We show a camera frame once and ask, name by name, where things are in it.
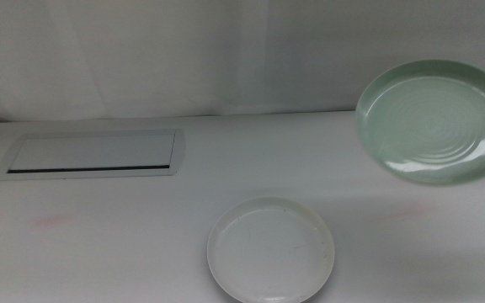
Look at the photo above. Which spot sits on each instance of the white shallow bowl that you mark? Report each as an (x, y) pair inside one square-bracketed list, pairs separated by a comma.
[(268, 252)]

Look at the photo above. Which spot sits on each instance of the pale green shallow bowl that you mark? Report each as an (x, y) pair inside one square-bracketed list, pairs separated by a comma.
[(427, 126)]

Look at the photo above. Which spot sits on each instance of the white backdrop curtain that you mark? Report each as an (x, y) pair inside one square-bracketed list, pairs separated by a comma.
[(183, 54)]

